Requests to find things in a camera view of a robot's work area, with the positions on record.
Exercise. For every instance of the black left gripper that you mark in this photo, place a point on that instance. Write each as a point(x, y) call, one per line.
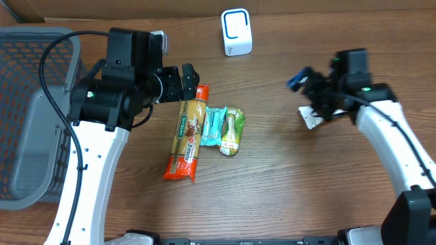
point(188, 82)

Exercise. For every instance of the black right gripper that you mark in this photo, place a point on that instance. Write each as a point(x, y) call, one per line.
point(317, 99)

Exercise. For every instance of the white Pantene tube gold cap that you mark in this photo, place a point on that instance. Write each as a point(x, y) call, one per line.
point(312, 119)

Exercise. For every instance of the green snack packet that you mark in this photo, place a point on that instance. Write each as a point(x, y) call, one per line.
point(232, 132)

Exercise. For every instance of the teal snack packet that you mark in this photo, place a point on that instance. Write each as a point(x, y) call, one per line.
point(213, 126)

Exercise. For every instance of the red spaghetti packet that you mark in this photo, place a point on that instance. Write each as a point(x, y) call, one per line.
point(186, 143)

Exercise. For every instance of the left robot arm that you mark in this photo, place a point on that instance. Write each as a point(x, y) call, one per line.
point(102, 109)

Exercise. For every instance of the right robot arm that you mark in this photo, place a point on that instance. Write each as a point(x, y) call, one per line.
point(349, 90)

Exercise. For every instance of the white barcode scanner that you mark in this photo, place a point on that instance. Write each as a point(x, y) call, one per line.
point(236, 29)

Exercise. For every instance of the grey plastic basket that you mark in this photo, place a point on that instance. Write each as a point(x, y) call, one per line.
point(34, 141)

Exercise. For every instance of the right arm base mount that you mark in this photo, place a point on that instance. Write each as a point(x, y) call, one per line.
point(370, 235)

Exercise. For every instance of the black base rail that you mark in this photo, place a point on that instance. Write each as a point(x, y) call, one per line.
point(309, 240)

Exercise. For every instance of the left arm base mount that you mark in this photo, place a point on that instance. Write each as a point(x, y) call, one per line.
point(136, 237)

